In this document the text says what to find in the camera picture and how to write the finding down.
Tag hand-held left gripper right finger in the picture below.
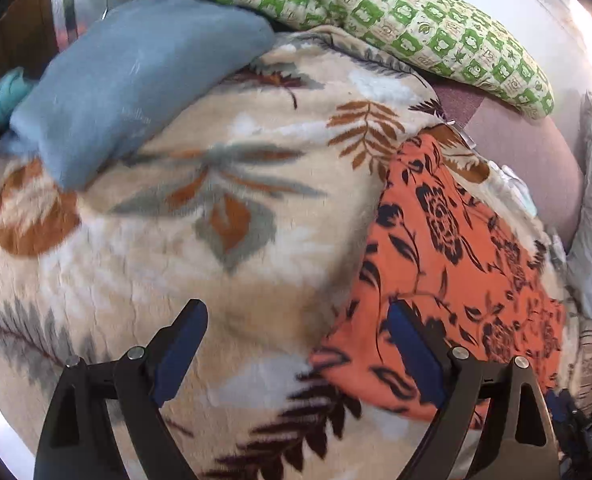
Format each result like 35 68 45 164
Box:
386 300 561 480

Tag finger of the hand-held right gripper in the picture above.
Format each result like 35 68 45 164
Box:
546 389 579 428

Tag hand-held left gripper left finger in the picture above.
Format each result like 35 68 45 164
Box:
33 298 209 480

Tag orange floral shirt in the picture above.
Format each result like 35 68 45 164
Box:
310 132 566 431

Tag small white and blue clothes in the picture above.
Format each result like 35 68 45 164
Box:
493 162 539 218

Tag leaf print fleece blanket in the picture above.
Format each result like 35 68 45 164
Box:
0 25 584 480

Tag blue folded cloth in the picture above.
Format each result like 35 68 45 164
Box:
0 0 277 192

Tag teal striped cloth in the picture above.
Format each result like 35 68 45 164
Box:
0 69 39 137

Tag green checked pillow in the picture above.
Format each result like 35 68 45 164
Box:
197 0 555 121

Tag brown wooden door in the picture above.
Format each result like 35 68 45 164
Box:
0 0 69 91

